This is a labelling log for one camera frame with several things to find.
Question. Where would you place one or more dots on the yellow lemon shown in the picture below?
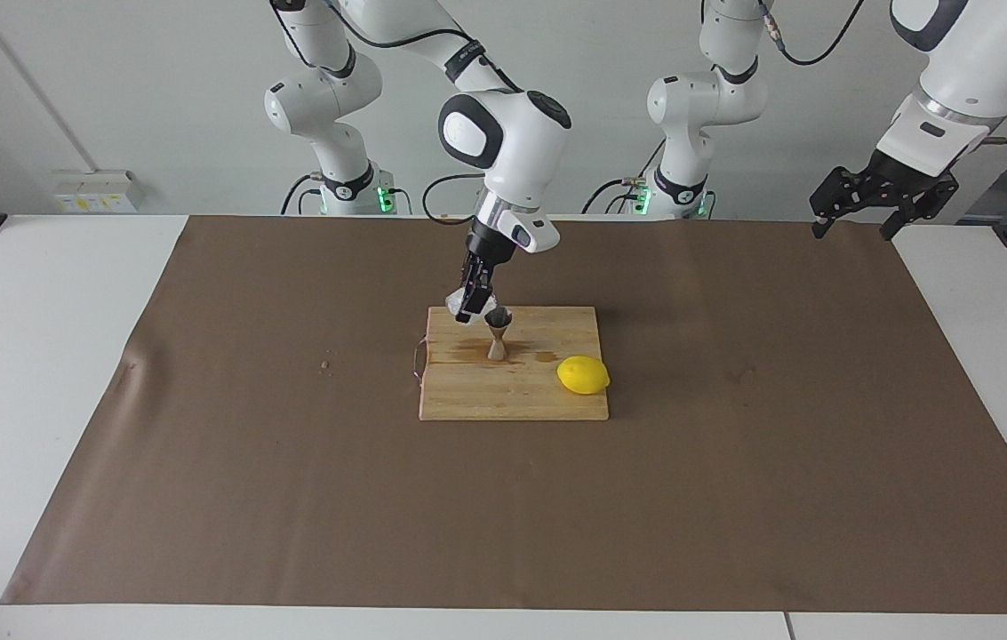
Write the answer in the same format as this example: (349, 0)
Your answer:
(583, 375)

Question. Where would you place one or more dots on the white wall socket box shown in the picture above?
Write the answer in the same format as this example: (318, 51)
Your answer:
(94, 191)

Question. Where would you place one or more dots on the clear textured glass cup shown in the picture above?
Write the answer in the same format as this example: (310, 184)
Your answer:
(452, 302)

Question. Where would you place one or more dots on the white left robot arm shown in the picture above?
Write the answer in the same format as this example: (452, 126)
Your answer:
(965, 80)

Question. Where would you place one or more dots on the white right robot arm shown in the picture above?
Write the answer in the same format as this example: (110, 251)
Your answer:
(512, 151)

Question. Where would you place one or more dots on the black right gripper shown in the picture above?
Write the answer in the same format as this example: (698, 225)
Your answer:
(487, 253)

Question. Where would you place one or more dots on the steel double jigger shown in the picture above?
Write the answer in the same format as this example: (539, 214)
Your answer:
(498, 345)

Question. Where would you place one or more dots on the wooden cutting board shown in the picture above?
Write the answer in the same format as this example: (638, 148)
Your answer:
(503, 396)

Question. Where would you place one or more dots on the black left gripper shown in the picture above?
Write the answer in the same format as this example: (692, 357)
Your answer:
(907, 182)

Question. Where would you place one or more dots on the brown paper table mat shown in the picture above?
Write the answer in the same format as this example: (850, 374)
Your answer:
(503, 498)

